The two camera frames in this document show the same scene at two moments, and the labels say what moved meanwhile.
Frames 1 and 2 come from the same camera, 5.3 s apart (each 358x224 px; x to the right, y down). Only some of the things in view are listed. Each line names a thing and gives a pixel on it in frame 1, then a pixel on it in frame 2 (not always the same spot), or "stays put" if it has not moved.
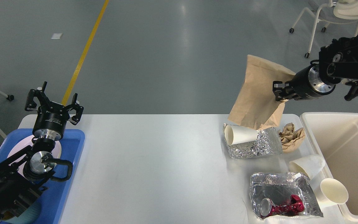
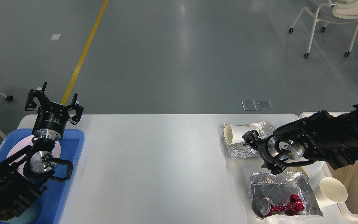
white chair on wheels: [338, 11] stays put
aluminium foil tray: [279, 187] stays put
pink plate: [23, 143] stays put
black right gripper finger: [279, 87] → [251, 137]
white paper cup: [234, 135] stays put
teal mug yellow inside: [30, 215] stays put
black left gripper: [50, 122] stays put
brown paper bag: [254, 105] → [347, 174]
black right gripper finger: [279, 96] → [275, 169]
